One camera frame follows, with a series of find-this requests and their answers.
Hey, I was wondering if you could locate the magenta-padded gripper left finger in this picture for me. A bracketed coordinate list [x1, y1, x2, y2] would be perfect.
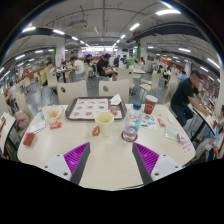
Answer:
[42, 141, 92, 186]

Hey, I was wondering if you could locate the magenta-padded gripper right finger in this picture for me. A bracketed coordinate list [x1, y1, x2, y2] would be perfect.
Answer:
[131, 142, 183, 186]

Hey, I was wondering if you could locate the clear water bottle blue cap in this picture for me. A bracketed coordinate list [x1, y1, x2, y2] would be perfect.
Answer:
[122, 101, 144, 143]

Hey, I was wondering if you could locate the clear plastic packet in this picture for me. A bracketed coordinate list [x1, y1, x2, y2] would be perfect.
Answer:
[164, 124, 181, 143]

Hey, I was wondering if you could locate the colourful printed flyer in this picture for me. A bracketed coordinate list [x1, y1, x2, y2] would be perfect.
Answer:
[128, 112, 158, 131]

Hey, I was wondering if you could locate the red sauce packet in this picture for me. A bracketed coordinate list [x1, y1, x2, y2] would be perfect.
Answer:
[49, 121, 63, 130]
[157, 117, 167, 128]

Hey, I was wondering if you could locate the white leaflet with red print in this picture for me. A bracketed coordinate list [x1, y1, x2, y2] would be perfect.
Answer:
[178, 135, 194, 156]

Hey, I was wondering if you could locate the white paper card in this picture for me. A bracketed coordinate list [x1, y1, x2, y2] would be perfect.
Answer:
[29, 120, 47, 135]

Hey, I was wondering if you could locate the plastic bag with fried food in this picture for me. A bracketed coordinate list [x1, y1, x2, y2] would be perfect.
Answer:
[42, 104, 65, 129]

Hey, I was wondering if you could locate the small red box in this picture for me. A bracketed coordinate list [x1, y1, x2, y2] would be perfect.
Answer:
[22, 132, 36, 148]

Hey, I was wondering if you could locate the red paper cup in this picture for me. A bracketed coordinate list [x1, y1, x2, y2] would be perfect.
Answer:
[143, 94, 159, 116]

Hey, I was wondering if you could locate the small bottle with teal label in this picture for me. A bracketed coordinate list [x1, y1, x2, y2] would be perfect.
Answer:
[38, 107, 46, 122]

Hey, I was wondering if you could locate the dark brown food tray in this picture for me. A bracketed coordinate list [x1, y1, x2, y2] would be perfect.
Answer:
[64, 96, 128, 121]

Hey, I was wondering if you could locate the pink backpack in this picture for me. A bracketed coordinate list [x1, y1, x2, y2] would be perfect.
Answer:
[13, 110, 31, 131]

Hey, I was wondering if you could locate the cream chair with round hole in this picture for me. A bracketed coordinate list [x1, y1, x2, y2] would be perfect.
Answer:
[56, 79, 89, 106]
[98, 78, 130, 104]

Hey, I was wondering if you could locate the crumpled white napkin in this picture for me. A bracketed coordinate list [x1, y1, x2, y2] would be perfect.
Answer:
[109, 93, 123, 106]

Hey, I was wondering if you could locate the person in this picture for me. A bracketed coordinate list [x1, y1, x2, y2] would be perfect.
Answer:
[40, 61, 54, 87]
[96, 53, 118, 81]
[199, 106, 224, 161]
[7, 80, 19, 111]
[178, 70, 188, 83]
[69, 55, 86, 81]
[170, 69, 211, 128]

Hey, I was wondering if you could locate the cream neighbouring table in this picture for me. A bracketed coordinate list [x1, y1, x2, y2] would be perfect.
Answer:
[0, 111, 17, 156]
[191, 99, 224, 141]

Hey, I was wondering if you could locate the group of cream chairs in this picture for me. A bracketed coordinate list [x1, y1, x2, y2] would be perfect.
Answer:
[16, 66, 181, 108]

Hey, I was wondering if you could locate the ceiling air conditioner unit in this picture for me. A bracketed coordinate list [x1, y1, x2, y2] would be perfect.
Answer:
[68, 19, 88, 30]

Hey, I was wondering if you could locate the group of ceiling lights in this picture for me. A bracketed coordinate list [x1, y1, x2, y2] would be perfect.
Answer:
[0, 9, 224, 81]

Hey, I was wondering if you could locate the cream mug with brown handle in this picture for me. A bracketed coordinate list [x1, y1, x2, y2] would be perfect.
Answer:
[91, 111, 115, 137]

